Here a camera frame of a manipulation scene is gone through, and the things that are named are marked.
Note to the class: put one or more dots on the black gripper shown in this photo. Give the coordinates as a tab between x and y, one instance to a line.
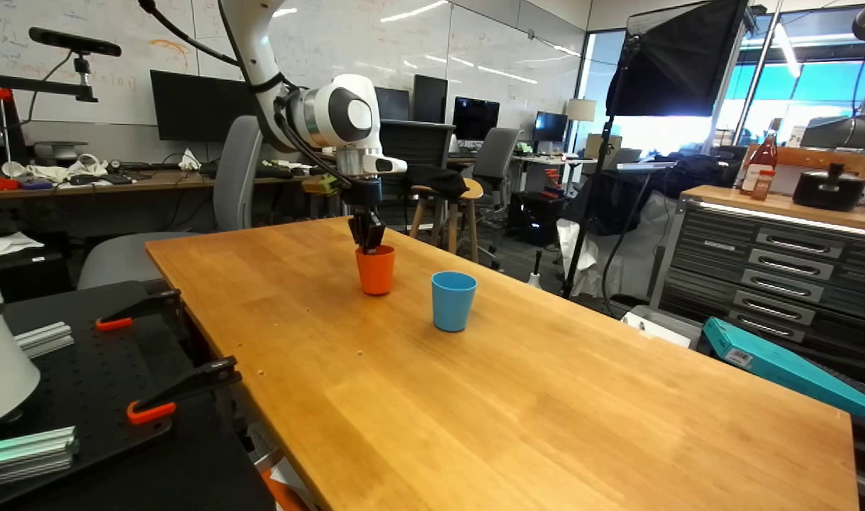
365	198

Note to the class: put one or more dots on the monitor with blue screen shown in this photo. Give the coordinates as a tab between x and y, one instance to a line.
552	127

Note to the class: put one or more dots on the grey mesh office chair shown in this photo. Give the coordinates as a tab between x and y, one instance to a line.
494	157

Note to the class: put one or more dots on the black stereo camera bar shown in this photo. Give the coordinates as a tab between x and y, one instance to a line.
74	42

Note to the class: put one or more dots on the orange plastic cup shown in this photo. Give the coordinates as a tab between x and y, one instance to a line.
375	275

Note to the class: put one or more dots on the wooden stool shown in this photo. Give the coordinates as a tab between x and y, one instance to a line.
471	208

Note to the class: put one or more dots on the dark high-back chair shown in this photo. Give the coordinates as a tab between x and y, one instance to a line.
417	153

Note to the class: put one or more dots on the red bottle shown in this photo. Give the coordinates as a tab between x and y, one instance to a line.
762	173

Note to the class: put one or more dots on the wooden office desk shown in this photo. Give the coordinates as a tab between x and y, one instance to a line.
121	185

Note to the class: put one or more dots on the white storage box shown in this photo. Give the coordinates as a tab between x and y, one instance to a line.
660	326

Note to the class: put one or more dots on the black softbox light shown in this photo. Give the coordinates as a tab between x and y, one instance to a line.
676	62

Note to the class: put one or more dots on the small black monitor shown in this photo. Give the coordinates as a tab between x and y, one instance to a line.
476	117

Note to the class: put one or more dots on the black computer monitor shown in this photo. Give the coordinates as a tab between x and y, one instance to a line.
395	104

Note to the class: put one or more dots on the teal case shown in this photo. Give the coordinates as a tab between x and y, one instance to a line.
790	366

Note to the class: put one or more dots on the black bag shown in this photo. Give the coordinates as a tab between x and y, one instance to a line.
450	185

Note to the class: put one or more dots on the black pot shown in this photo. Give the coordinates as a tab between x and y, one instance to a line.
829	190

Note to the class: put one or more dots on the blue plastic cup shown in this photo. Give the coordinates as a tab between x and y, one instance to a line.
453	303

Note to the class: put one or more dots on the narrow black monitor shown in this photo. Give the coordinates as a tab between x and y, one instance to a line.
429	99

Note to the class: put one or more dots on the grey drawer cabinet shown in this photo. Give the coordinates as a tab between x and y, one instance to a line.
782	266

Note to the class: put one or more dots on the black light stand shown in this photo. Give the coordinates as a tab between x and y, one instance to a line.
588	208

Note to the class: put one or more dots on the aluminium extrusion bar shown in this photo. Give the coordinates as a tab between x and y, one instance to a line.
25	455
43	339

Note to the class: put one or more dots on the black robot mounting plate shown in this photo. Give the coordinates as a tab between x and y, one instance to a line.
100	400

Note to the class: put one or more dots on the red-topped black stand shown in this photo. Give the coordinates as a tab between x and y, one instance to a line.
8	124

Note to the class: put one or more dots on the wide black monitor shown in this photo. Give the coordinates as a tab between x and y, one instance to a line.
193	109

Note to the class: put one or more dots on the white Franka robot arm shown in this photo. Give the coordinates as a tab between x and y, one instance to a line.
342	114

